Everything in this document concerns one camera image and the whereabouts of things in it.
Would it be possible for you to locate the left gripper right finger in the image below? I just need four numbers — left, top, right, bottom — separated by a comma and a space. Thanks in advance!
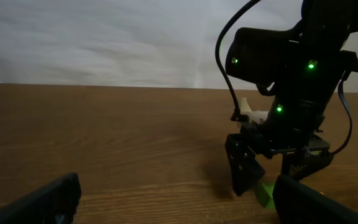
272, 174, 358, 224

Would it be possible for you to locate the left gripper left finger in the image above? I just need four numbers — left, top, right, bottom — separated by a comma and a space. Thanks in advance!
0, 172, 82, 224

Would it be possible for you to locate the green cube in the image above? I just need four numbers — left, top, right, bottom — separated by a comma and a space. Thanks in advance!
253, 182, 276, 210

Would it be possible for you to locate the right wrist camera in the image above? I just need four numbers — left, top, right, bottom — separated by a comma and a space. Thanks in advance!
236, 96, 270, 128

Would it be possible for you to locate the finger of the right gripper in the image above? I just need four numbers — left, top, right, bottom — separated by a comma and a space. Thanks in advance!
224, 133, 266, 197
280, 152, 335, 182

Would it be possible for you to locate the black cable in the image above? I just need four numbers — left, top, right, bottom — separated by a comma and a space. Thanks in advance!
214, 0, 262, 122

